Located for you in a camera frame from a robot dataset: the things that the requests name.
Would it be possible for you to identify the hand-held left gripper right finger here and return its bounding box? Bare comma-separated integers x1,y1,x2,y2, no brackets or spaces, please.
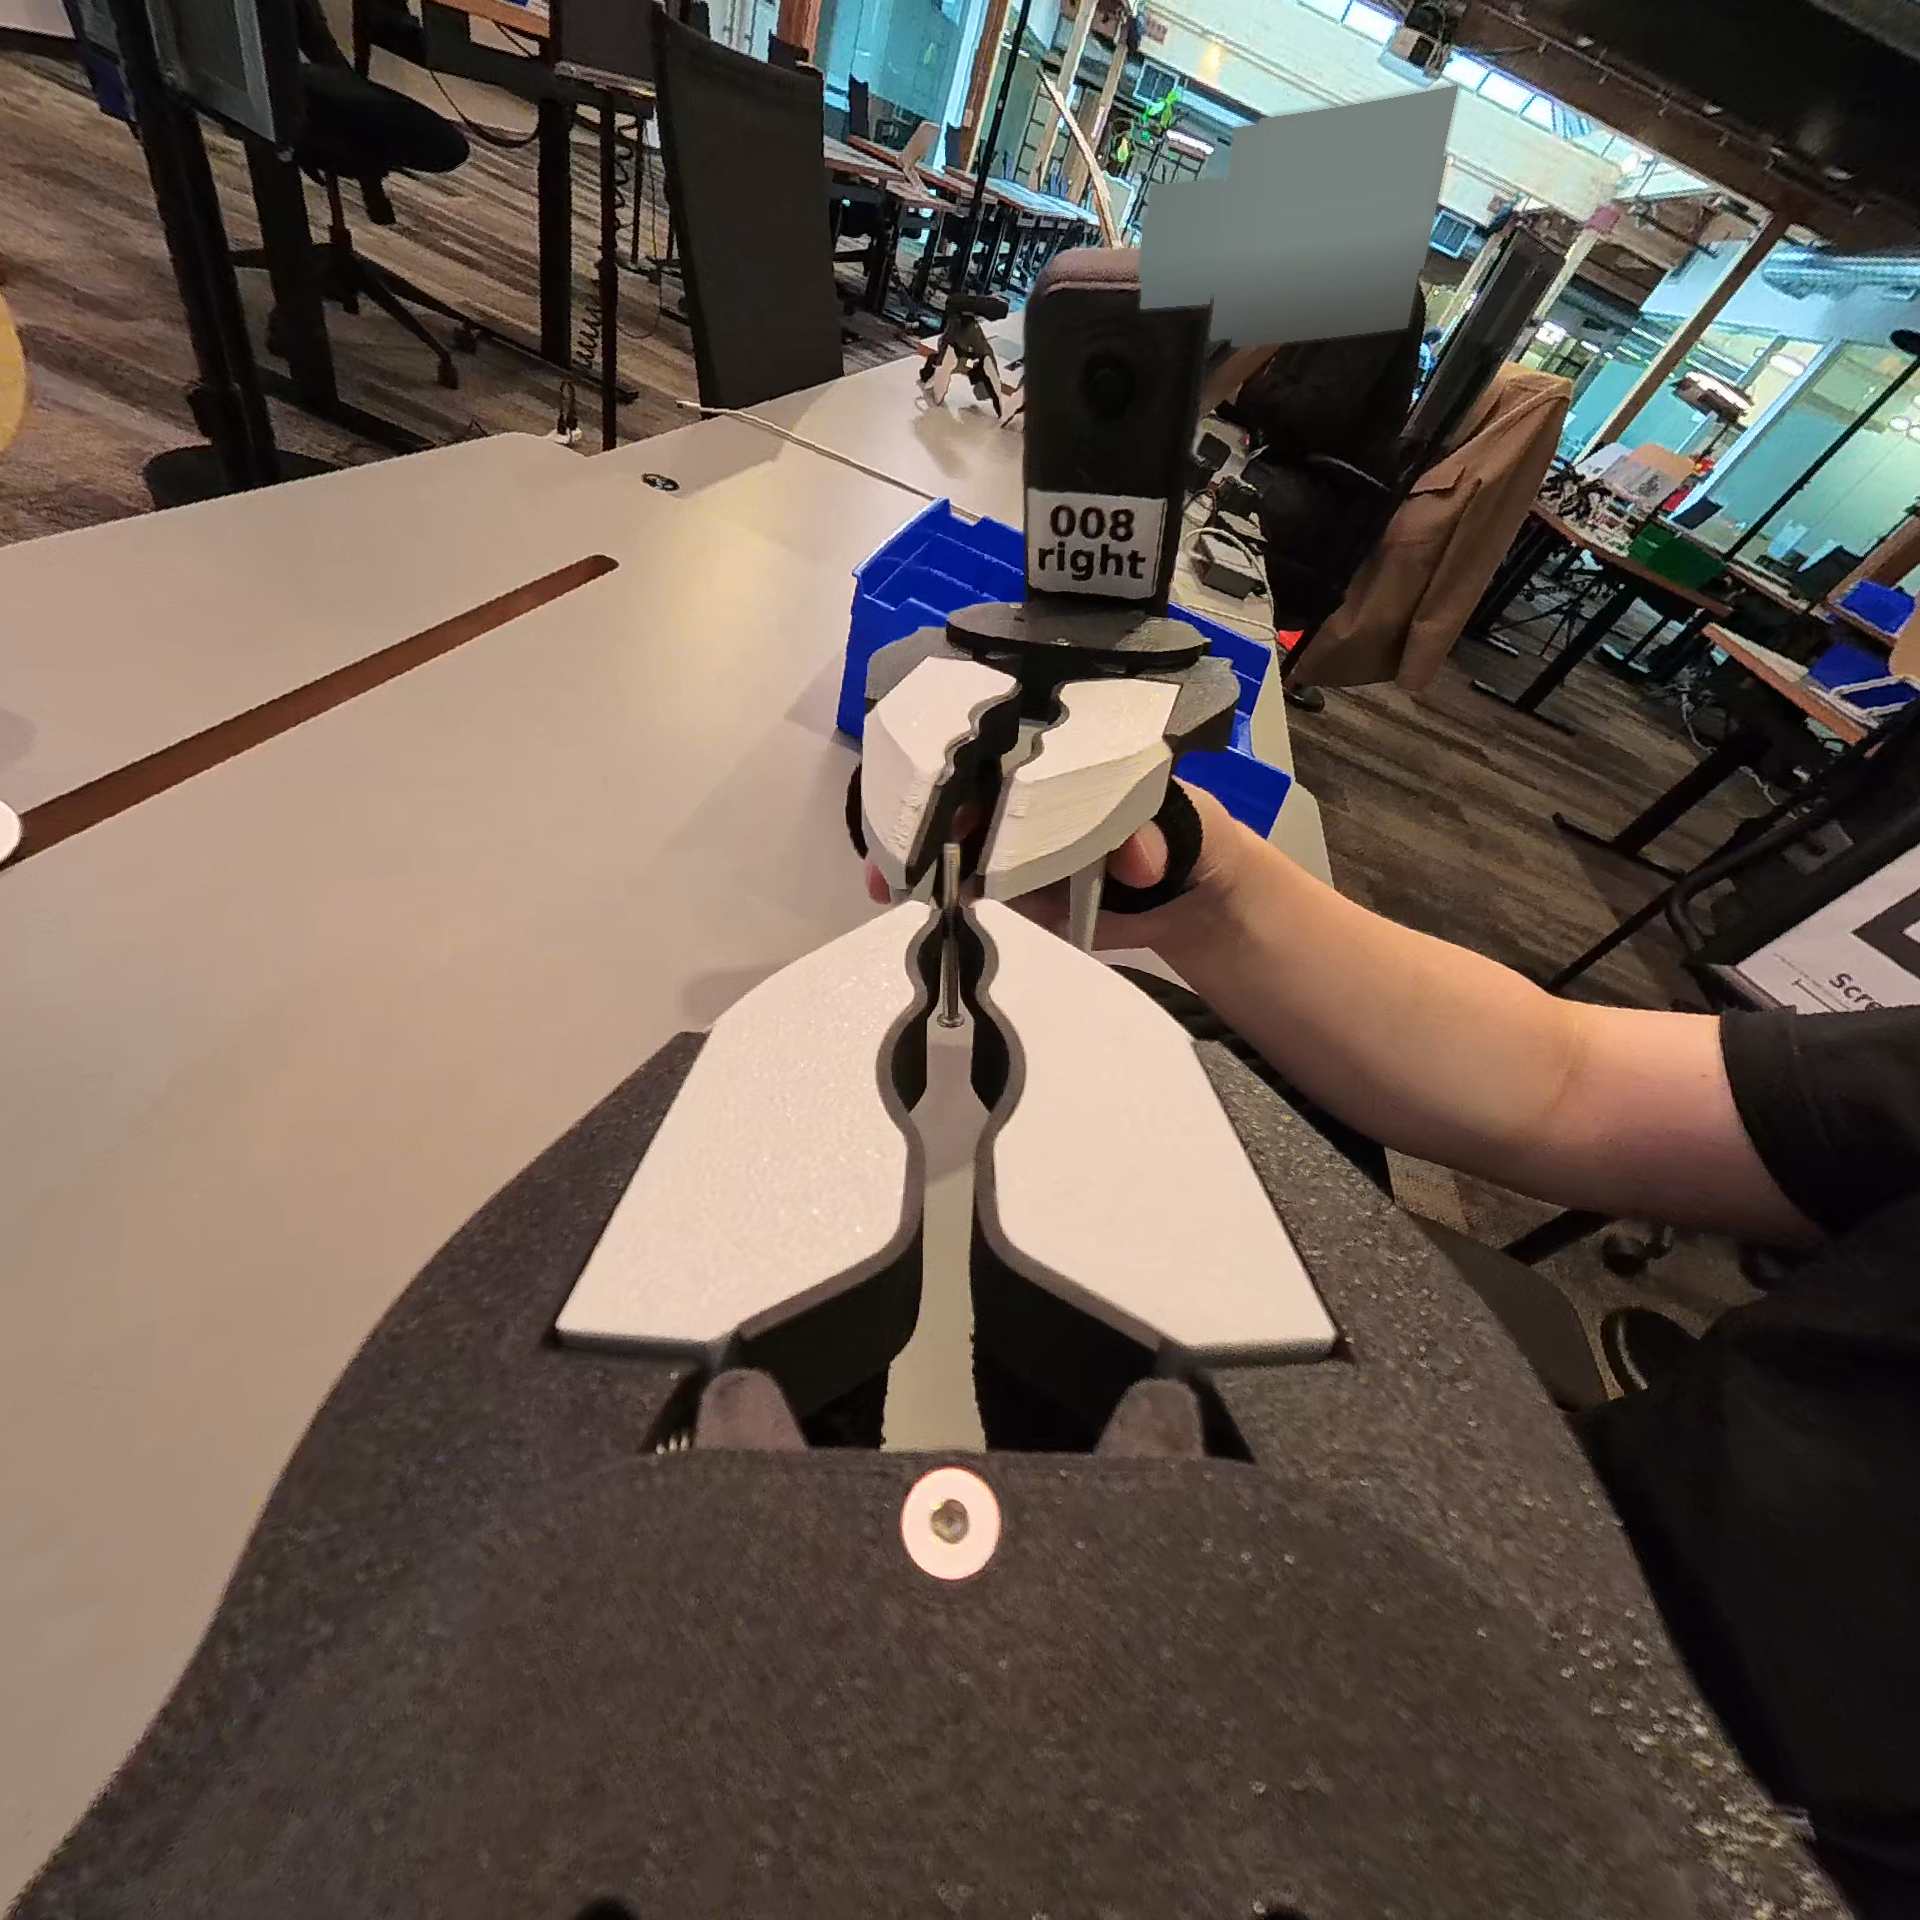
968,895,1339,1367

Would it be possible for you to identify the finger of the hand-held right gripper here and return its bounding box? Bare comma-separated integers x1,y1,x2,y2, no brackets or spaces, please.
862,659,1025,906
981,681,1190,906

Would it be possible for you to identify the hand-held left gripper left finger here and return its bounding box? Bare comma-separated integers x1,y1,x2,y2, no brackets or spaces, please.
556,900,930,1365

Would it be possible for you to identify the blue plastic bin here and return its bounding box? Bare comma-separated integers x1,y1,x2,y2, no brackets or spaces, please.
837,501,1295,841

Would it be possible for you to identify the person's right forearm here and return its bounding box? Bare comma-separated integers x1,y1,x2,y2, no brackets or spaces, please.
1275,870,1821,1248

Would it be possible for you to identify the grey desk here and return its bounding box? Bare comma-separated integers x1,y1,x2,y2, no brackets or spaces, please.
0,360,1336,1863

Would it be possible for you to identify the person's right hand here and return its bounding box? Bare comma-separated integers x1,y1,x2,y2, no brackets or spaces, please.
983,782,1295,992

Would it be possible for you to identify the idle gripper device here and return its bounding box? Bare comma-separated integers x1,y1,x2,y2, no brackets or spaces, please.
917,294,1020,420

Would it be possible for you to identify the brown jacket on chair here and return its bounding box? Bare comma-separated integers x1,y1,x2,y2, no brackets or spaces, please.
1336,369,1578,691

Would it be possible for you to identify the dark computer monitor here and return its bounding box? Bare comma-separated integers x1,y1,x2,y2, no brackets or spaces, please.
1412,225,1567,452

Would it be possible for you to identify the black mesh chair back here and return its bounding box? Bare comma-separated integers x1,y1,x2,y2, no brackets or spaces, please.
650,16,845,408

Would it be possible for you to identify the person's black shirt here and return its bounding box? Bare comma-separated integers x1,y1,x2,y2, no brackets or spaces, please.
1574,1006,1920,1920

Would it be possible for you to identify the printed sign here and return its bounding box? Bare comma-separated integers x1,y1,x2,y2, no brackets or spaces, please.
1710,887,1920,1021

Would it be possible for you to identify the black office chair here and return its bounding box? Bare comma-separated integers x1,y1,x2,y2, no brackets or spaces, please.
287,0,472,393

